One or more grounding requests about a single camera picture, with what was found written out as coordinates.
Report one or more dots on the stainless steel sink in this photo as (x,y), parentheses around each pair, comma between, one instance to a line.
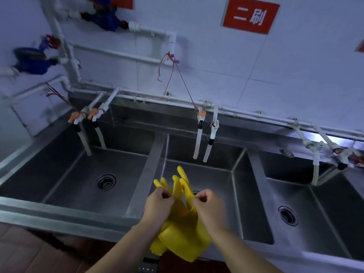
(312,218)
(250,196)
(71,173)

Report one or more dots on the white plastic faucet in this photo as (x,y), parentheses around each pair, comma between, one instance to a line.
(341,154)
(214,125)
(308,144)

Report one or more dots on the person's left forearm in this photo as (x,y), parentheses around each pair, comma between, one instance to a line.
(125,250)

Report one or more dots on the person's right forearm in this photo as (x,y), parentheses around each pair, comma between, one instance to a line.
(244,253)

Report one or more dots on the blue water valve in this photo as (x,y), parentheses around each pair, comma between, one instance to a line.
(31,61)
(102,18)

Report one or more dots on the yellow rubber glove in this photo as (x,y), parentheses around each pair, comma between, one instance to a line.
(159,244)
(182,238)

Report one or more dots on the white wall water pipe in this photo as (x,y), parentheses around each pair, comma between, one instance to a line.
(58,28)

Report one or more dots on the person's right hand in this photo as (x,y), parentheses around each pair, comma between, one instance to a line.
(211,210)

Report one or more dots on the metal floor drain grate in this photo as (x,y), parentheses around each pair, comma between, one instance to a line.
(148,267)

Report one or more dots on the red wall sign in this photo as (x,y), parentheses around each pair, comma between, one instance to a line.
(227,19)
(128,2)

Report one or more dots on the round steel drain lid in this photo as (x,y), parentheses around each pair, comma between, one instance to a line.
(286,152)

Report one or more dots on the person's left hand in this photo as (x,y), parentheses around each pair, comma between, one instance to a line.
(157,207)

